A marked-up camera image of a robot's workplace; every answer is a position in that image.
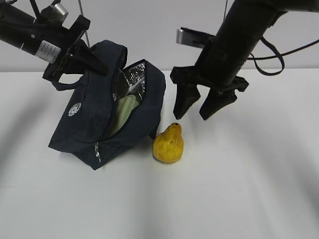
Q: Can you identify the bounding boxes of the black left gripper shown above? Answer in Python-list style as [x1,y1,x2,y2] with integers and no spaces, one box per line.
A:
[42,15,108,80]

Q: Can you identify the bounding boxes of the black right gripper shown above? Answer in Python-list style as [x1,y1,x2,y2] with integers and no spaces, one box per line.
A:
[170,66,249,120]

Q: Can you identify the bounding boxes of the dark blue fabric lunch bag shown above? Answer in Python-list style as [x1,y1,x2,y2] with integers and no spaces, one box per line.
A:
[48,40,166,170]

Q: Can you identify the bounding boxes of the yellow pear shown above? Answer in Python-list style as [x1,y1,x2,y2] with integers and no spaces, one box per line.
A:
[152,122,184,164]

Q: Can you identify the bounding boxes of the glass container with green lid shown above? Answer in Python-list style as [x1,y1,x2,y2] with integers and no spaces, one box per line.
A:
[110,95,140,135]

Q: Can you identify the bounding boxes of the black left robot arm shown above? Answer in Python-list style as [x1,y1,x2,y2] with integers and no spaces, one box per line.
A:
[0,0,108,82]

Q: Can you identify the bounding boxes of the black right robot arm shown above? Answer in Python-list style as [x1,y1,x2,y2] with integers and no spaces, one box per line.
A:
[170,0,319,120]

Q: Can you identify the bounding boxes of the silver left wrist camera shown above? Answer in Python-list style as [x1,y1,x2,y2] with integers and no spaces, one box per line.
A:
[40,0,69,23]

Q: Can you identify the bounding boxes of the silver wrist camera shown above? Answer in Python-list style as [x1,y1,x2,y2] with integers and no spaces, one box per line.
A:
[40,0,69,23]
[176,27,215,49]

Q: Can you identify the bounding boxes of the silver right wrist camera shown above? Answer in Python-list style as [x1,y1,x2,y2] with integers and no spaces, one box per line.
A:
[176,27,215,49]

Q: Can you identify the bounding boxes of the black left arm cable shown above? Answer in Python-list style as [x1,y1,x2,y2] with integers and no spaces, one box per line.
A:
[27,0,43,23]

